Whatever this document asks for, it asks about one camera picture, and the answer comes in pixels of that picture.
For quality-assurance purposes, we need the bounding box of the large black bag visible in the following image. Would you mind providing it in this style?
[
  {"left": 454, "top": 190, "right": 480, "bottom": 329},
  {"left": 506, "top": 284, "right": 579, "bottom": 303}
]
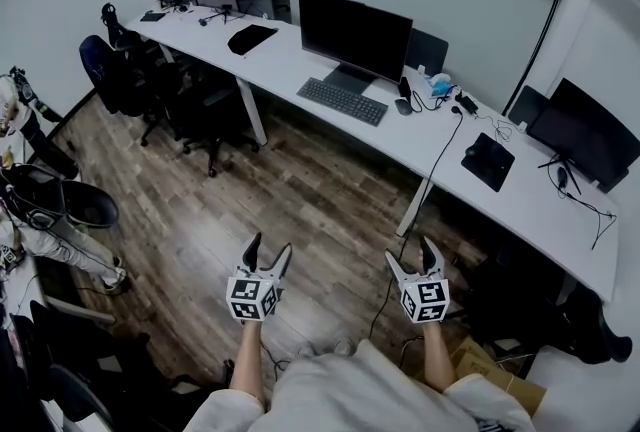
[{"left": 469, "top": 244, "right": 634, "bottom": 366}]

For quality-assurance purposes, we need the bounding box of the thin black floor cable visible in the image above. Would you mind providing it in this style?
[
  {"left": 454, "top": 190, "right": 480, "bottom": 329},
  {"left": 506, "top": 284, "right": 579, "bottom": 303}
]
[{"left": 258, "top": 338, "right": 292, "bottom": 384}]

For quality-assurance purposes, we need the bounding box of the person's left forearm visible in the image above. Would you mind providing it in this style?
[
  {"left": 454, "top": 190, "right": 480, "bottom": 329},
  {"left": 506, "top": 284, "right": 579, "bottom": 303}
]
[{"left": 228, "top": 319, "right": 266, "bottom": 407}]

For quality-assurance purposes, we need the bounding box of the black mouse pad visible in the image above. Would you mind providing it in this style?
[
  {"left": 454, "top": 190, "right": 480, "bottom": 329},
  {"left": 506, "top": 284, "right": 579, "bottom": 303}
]
[{"left": 460, "top": 132, "right": 516, "bottom": 193}]

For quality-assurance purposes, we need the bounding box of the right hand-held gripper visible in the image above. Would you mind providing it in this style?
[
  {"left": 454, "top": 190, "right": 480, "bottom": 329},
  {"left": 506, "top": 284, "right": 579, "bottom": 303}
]
[{"left": 385, "top": 234, "right": 450, "bottom": 324}]

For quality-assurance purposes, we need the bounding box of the long black power cable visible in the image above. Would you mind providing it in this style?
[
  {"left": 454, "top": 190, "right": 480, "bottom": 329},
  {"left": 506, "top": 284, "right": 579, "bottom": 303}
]
[{"left": 368, "top": 104, "right": 464, "bottom": 340}]

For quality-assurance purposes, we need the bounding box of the white desk leg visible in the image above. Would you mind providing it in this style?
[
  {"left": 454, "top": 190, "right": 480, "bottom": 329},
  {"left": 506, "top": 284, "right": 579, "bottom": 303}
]
[
  {"left": 234, "top": 77, "right": 269, "bottom": 147},
  {"left": 396, "top": 177, "right": 434, "bottom": 237}
]

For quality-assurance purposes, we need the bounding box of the blue tissue pack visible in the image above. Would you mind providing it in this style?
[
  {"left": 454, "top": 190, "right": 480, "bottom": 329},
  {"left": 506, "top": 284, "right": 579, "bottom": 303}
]
[{"left": 423, "top": 73, "right": 456, "bottom": 99}]

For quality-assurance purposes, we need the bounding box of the black cloth pouch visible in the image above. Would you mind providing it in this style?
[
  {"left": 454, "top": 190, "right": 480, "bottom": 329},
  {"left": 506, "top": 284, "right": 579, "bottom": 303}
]
[{"left": 227, "top": 23, "right": 279, "bottom": 56}]

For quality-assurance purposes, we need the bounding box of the brown cardboard box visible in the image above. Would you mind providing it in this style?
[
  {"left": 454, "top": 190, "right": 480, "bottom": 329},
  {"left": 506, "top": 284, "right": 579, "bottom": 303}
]
[{"left": 449, "top": 337, "right": 547, "bottom": 417}]

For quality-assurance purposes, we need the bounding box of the black monitor on tripod stand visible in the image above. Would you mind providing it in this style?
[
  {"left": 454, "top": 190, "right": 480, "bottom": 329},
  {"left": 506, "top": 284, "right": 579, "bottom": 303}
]
[{"left": 527, "top": 77, "right": 640, "bottom": 195}]

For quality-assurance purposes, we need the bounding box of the large black computer monitor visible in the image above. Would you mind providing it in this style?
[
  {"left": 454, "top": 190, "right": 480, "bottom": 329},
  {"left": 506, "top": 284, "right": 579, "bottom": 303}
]
[{"left": 298, "top": 0, "right": 414, "bottom": 95}]

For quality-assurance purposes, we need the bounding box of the person's grey sweatshirt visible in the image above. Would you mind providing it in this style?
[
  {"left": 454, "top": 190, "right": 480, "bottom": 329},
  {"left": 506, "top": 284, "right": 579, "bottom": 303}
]
[{"left": 184, "top": 339, "right": 539, "bottom": 432}]

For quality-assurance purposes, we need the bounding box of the black webcam on tripod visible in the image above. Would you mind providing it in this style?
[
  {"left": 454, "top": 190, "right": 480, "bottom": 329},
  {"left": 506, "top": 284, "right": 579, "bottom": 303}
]
[{"left": 198, "top": 3, "right": 236, "bottom": 27}]

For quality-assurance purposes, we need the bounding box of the blue-backed office chair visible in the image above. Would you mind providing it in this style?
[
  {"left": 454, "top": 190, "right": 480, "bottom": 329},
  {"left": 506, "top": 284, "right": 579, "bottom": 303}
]
[{"left": 78, "top": 34, "right": 169, "bottom": 147}]

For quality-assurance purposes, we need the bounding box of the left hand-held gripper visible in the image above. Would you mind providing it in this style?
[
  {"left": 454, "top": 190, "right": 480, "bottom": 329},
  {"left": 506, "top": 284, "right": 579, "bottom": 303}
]
[{"left": 225, "top": 232, "right": 294, "bottom": 324}]

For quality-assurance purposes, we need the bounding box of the dark blue round chair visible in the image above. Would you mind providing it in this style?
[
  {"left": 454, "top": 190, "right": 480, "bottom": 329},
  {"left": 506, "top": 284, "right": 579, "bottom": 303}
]
[{"left": 4, "top": 163, "right": 121, "bottom": 229}]

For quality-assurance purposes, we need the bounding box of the black office chair with headrest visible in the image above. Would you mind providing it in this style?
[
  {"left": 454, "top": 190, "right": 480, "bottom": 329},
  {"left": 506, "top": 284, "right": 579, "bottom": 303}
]
[{"left": 101, "top": 2, "right": 146, "bottom": 52}]

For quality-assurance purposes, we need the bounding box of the black mesh office chair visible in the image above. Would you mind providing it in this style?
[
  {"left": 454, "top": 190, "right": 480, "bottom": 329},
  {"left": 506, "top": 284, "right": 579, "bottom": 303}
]
[{"left": 164, "top": 59, "right": 261, "bottom": 179}]

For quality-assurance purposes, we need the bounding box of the person's right forearm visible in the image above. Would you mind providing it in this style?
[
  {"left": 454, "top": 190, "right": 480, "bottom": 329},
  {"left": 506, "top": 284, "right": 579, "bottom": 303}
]
[{"left": 422, "top": 319, "right": 457, "bottom": 394}]

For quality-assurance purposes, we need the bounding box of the black keyboard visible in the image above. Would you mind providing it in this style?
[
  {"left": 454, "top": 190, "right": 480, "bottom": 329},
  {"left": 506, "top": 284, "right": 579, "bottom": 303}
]
[{"left": 296, "top": 76, "right": 390, "bottom": 127}]

